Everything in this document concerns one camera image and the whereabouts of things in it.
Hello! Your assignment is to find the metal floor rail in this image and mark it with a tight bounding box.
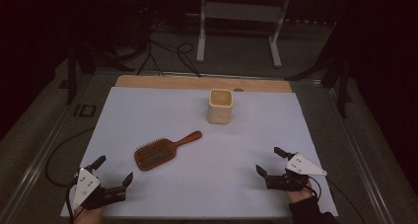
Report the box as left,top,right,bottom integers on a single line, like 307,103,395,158
0,69,103,224
289,79,397,224

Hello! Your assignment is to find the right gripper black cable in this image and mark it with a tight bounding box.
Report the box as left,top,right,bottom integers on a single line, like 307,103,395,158
308,175,364,224

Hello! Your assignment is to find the cream square cup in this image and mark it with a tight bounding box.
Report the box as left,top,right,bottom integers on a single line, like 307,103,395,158
207,88,235,125

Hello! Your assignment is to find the long black cable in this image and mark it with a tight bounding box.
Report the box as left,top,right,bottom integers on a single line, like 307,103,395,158
44,126,97,188

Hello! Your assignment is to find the wooden table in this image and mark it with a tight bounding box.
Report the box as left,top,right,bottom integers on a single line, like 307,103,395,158
114,74,293,94

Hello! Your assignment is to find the white metal stand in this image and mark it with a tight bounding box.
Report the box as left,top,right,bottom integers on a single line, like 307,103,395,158
195,0,293,69

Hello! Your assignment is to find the looped black floor cable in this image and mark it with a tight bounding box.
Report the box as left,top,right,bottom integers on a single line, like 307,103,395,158
149,39,203,79

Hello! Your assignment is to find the person's right hand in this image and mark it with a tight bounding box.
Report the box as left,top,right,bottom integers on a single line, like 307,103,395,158
285,181,315,204

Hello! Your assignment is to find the black stand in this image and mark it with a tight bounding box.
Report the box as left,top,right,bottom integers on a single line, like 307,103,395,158
58,39,136,106
284,6,354,119

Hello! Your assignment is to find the person's left hand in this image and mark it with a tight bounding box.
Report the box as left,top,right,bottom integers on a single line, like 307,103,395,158
73,204,106,224

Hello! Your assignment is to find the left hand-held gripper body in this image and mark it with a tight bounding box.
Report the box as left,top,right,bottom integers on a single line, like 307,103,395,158
65,167,127,211

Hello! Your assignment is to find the brown wooden hairbrush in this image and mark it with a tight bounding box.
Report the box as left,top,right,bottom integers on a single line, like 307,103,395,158
133,130,203,173

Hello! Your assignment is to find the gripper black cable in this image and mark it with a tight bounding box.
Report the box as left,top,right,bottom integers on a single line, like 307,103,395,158
308,175,364,224
64,180,80,224

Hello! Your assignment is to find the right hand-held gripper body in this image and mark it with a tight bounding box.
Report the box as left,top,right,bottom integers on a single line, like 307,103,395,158
264,152,328,192

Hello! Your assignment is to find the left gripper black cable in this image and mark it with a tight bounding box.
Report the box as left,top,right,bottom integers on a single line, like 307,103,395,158
64,180,80,224

